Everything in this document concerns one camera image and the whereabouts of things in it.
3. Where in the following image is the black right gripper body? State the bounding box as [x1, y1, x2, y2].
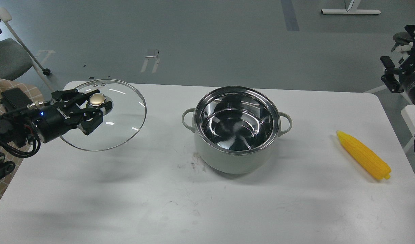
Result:
[381, 25, 415, 105]

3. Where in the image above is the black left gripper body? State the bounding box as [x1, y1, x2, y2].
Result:
[34, 93, 104, 143]

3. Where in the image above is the pale green steel pot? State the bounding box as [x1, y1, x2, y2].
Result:
[181, 86, 293, 174]

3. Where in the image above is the yellow toy corn cob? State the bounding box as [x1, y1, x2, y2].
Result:
[336, 130, 391, 180]

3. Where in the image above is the white desk leg base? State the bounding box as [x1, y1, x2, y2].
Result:
[320, 0, 381, 15]

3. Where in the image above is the glass pot lid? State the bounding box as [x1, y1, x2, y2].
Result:
[60, 78, 147, 151]

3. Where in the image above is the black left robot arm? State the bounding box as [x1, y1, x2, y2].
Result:
[0, 88, 114, 180]

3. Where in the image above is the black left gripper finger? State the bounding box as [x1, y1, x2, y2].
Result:
[91, 100, 114, 115]
[51, 89, 100, 102]

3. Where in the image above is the beige checkered cloth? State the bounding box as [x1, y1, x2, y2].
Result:
[0, 77, 45, 215]

